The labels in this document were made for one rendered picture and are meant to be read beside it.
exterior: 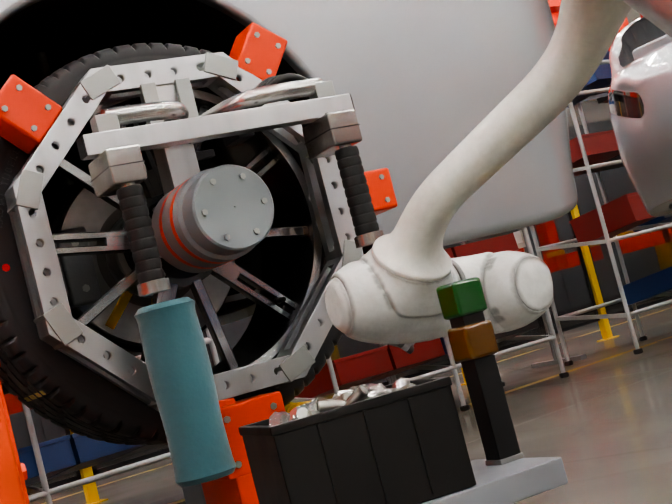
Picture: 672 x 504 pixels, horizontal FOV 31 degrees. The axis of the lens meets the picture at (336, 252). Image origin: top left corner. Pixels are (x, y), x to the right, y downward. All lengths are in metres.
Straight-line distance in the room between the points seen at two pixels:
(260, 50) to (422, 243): 0.65
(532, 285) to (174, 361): 0.52
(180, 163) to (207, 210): 0.19
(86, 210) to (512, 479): 1.06
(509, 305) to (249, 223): 0.44
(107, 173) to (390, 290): 0.43
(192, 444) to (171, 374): 0.10
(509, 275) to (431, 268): 0.11
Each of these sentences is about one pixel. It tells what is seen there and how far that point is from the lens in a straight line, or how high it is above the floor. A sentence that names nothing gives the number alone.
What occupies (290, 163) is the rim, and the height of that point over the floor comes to 0.93.
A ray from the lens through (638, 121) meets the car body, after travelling 4.47.
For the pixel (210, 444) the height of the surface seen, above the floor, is 0.53.
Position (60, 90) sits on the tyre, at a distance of 1.96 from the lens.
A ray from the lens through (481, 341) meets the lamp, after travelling 1.36.
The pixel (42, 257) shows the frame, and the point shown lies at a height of 0.85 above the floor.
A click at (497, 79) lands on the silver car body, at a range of 2.42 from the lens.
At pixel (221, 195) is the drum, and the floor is 0.87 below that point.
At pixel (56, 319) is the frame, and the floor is 0.76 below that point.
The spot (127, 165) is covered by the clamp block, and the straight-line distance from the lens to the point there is 1.63.
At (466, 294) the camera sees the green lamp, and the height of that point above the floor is 0.64.
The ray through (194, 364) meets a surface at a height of 0.64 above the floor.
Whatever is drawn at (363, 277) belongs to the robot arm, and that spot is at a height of 0.69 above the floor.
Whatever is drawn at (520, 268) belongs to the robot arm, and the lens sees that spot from 1.53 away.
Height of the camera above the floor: 0.65
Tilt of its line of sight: 3 degrees up
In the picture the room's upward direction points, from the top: 15 degrees counter-clockwise
